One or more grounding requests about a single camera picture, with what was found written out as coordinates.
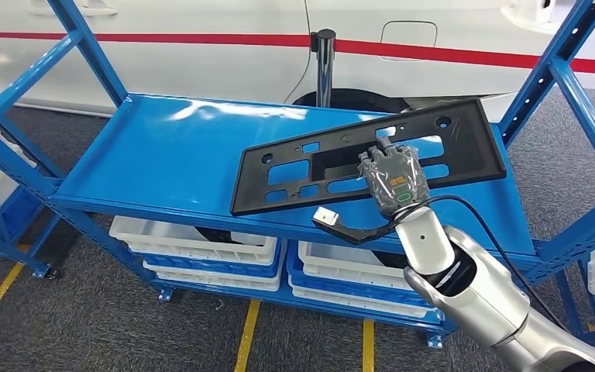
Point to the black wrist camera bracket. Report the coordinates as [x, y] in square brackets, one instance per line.
[354, 237]

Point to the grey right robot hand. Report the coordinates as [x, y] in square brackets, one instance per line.
[395, 179]

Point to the white plastic bin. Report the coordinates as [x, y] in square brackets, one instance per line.
[359, 304]
[174, 246]
[215, 282]
[343, 269]

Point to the red barrier belt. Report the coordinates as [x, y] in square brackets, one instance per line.
[456, 54]
[123, 38]

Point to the white car body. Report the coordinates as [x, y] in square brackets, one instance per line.
[174, 67]

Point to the chrome barrier post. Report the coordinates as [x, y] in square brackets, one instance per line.
[324, 72]

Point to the black bracket part in bin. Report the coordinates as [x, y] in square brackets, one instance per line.
[385, 259]
[220, 236]

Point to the black plastic plate frame part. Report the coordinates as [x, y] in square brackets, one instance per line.
[477, 154]

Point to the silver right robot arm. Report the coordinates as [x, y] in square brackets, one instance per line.
[482, 303]

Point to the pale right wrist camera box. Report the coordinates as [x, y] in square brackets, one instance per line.
[326, 216]

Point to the blue plastic bin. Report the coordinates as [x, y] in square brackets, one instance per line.
[338, 290]
[215, 268]

